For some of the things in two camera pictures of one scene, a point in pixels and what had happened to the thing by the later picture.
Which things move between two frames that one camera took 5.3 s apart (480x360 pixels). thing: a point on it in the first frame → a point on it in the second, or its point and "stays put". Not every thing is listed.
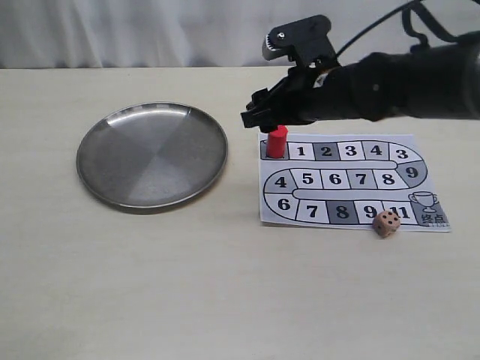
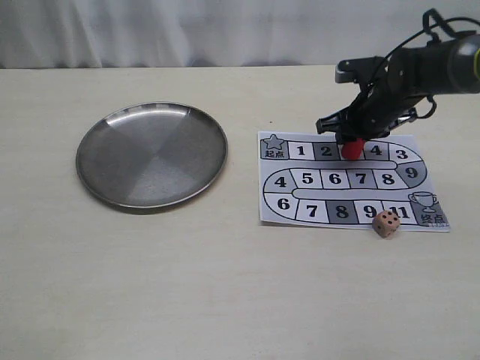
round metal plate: (151, 154) stays put
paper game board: (345, 180) stays put
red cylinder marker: (277, 142) → (352, 150)
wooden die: (386, 223) stays put
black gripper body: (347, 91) → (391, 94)
